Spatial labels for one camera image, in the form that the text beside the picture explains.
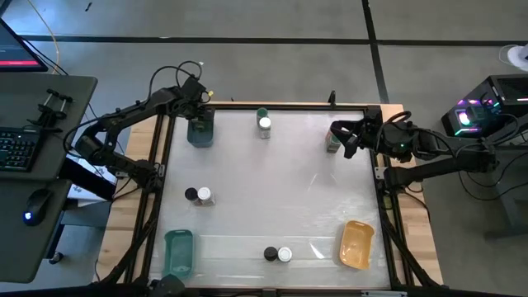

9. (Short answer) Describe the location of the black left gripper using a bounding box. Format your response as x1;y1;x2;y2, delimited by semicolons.
184;92;216;134

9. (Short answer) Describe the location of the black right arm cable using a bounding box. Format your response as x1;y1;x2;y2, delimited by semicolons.
385;110;413;125

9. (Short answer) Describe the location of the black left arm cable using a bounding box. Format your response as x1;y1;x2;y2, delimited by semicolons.
146;60;205;104

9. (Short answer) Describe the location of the dark grey side desk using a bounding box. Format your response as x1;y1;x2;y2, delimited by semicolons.
0;73;99;285

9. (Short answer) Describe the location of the white paper booklet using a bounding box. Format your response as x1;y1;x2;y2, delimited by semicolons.
68;154;120;207

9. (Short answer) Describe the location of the white-lid bagel seasoning jar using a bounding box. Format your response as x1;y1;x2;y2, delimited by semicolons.
276;246;294;264
257;116;273;140
196;186;217;207

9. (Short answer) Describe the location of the teal plastic bin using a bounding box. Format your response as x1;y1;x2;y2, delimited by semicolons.
163;229;196;280

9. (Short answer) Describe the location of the black clamp stand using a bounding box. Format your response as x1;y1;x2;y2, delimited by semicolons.
26;87;74;134

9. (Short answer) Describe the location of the black backlit keyboard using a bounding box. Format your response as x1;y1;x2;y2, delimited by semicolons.
0;126;42;173

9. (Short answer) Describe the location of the yellow cable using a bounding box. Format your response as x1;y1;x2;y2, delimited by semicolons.
26;0;62;75

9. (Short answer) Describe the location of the black RGB computer tower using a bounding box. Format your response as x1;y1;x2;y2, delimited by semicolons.
441;73;528;144

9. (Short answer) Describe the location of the yellow plastic bin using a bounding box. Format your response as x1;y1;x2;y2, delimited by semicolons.
338;219;375;271

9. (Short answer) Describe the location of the black desk support bar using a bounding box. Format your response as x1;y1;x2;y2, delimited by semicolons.
57;158;117;202

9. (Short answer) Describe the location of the black computer mouse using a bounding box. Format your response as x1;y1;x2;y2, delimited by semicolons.
22;188;54;227

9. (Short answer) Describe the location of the silver metal bracket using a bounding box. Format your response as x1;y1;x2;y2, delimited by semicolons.
361;290;408;297

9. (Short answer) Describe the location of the blue-grey plastic bin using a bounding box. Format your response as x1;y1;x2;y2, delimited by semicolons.
186;107;216;149

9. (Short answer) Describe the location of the black aluminium table frame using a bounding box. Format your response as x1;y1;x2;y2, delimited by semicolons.
97;101;445;297

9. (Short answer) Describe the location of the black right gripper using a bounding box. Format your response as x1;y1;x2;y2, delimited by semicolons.
329;117;389;160

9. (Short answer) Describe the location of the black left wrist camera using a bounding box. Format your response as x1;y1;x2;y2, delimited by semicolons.
180;75;207;98

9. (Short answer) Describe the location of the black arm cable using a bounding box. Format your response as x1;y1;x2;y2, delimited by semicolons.
146;60;205;104
385;110;413;125

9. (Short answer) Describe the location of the orange black-lid jar labelled five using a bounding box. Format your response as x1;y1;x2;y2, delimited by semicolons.
184;186;203;206

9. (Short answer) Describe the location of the computer monitor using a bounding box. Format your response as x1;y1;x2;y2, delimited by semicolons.
0;18;50;73

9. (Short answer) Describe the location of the white round object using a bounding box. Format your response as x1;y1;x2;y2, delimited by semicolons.
498;43;528;73

